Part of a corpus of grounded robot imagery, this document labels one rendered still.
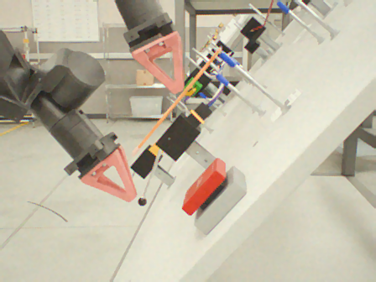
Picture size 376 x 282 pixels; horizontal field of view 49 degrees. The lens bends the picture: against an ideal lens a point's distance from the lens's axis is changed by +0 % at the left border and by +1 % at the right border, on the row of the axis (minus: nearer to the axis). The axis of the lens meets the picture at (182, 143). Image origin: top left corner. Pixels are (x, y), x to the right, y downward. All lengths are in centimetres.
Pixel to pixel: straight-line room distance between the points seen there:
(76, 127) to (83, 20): 771
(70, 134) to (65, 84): 8
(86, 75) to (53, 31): 786
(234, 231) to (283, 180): 6
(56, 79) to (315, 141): 36
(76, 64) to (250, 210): 33
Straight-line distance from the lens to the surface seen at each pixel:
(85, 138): 60
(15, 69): 61
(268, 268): 89
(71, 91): 57
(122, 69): 818
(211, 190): 37
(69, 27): 834
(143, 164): 95
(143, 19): 58
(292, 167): 33
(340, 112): 33
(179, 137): 58
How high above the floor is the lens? 122
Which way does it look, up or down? 12 degrees down
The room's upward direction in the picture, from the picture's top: 1 degrees counter-clockwise
